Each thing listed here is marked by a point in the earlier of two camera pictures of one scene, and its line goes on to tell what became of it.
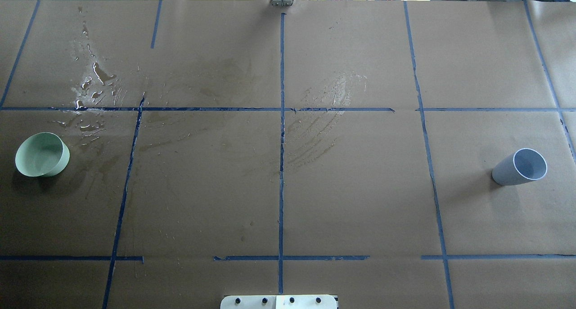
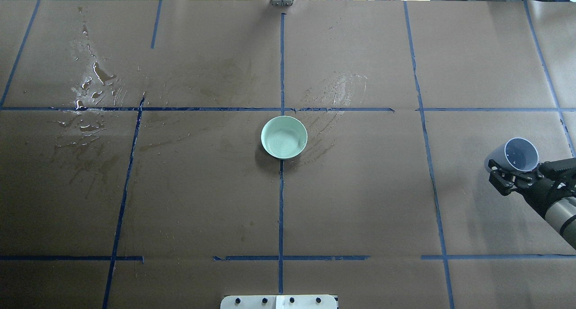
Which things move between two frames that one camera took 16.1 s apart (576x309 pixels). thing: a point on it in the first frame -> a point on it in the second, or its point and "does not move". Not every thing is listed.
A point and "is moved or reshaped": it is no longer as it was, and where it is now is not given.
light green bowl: [42, 154] -> [284, 137]
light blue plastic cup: [524, 165] is moved or reshaped
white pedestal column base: [279, 302] does not move
